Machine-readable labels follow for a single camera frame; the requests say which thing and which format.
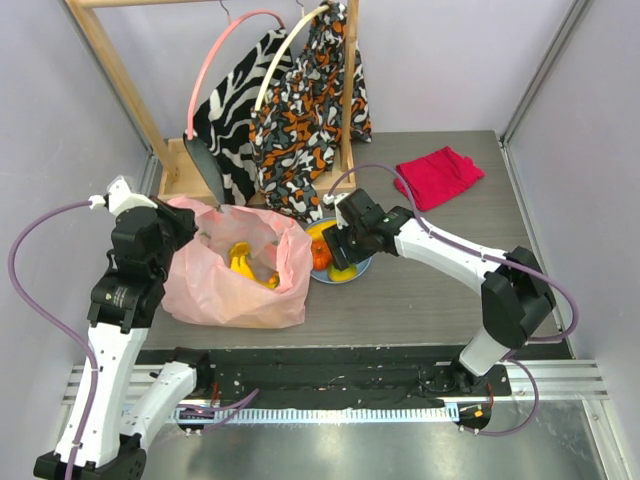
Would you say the wooden clothes rack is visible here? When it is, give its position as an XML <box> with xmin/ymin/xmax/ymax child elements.
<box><xmin>66</xmin><ymin>1</ymin><xmax>360</xmax><ymax>206</ymax></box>

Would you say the yellow banana bunch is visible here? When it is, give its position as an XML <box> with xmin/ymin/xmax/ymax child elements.
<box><xmin>229</xmin><ymin>242</ymin><xmax>280</xmax><ymax>289</ymax></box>

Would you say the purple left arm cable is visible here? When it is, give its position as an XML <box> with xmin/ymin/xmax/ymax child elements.
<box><xmin>7</xmin><ymin>199</ymin><xmax>101</xmax><ymax>480</ymax></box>

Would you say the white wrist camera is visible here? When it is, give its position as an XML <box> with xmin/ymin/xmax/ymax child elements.
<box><xmin>322</xmin><ymin>193</ymin><xmax>349</xmax><ymax>229</ymax></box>
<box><xmin>88</xmin><ymin>175</ymin><xmax>157</xmax><ymax>217</ymax></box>

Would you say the orange camouflage cloth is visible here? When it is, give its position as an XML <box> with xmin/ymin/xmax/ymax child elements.
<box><xmin>249</xmin><ymin>1</ymin><xmax>347</xmax><ymax>223</ymax></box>

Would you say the cream clothes hanger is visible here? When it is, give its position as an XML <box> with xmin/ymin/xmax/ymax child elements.
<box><xmin>254</xmin><ymin>3</ymin><xmax>331</xmax><ymax>113</ymax></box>

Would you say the pink clothes hanger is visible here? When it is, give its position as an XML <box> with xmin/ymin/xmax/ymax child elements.
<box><xmin>185</xmin><ymin>8</ymin><xmax>287</xmax><ymax>141</ymax></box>

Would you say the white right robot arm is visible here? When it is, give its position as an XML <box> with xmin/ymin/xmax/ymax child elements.
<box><xmin>323</xmin><ymin>189</ymin><xmax>556</xmax><ymax>395</ymax></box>

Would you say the pink peach plastic bag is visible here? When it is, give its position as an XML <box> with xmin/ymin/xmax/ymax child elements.
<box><xmin>162</xmin><ymin>197</ymin><xmax>313</xmax><ymax>329</ymax></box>

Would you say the green orange citrus fruit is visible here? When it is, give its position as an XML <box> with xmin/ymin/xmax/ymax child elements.
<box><xmin>327</xmin><ymin>264</ymin><xmax>358</xmax><ymax>283</ymax></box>

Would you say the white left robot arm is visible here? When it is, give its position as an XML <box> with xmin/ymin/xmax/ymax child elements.
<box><xmin>33</xmin><ymin>197</ymin><xmax>213</xmax><ymax>479</ymax></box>

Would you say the yellow mango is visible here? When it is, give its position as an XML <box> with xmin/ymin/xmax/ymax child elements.
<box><xmin>306</xmin><ymin>219</ymin><xmax>336</xmax><ymax>241</ymax></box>

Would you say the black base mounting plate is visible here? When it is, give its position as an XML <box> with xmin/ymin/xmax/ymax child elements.
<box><xmin>134</xmin><ymin>344</ymin><xmax>574</xmax><ymax>409</ymax></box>

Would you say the red folded cloth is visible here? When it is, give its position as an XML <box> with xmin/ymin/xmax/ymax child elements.
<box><xmin>395</xmin><ymin>146</ymin><xmax>485</xmax><ymax>212</ymax></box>

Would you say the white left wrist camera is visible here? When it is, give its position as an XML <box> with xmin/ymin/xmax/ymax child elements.
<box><xmin>88</xmin><ymin>175</ymin><xmax>157</xmax><ymax>217</ymax></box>

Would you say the light blue plate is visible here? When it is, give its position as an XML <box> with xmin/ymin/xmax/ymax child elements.
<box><xmin>305</xmin><ymin>217</ymin><xmax>372</xmax><ymax>285</ymax></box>

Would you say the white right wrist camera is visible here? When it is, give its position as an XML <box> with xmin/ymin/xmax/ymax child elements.
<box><xmin>322</xmin><ymin>193</ymin><xmax>349</xmax><ymax>229</ymax></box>

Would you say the aluminium frame rail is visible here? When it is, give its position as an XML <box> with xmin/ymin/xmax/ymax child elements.
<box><xmin>65</xmin><ymin>348</ymin><xmax>607</xmax><ymax>432</ymax></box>

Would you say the zebra pattern cloth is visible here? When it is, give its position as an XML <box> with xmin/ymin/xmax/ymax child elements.
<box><xmin>183</xmin><ymin>28</ymin><xmax>288</xmax><ymax>206</ymax></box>

